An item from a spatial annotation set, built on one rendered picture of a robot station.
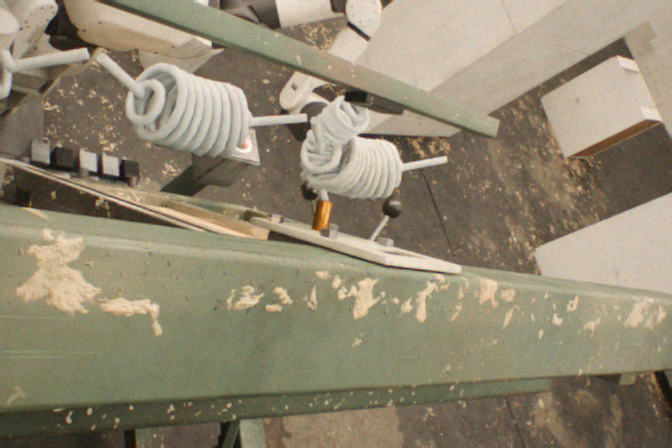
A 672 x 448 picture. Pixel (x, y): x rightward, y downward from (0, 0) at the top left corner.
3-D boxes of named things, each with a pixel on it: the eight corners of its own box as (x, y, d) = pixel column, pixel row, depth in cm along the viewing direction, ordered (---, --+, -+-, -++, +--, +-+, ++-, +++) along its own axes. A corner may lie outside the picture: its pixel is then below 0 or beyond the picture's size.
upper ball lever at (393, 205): (357, 261, 126) (395, 204, 129) (371, 266, 123) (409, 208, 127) (346, 250, 123) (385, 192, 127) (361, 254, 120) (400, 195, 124)
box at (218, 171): (221, 154, 212) (256, 128, 200) (226, 189, 208) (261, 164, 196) (188, 147, 204) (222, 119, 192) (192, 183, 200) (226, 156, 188)
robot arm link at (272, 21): (278, 5, 161) (221, 16, 161) (271, -28, 154) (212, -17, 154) (283, 36, 154) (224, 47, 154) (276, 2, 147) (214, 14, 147)
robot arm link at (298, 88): (311, 126, 164) (346, 81, 160) (286, 113, 157) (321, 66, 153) (299, 112, 168) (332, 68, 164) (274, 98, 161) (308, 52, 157)
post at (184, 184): (106, 246, 258) (214, 161, 209) (107, 261, 256) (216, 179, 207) (91, 245, 254) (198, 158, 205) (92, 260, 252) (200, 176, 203)
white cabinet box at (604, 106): (561, 101, 628) (635, 61, 581) (586, 158, 616) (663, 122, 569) (539, 98, 595) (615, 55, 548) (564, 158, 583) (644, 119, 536)
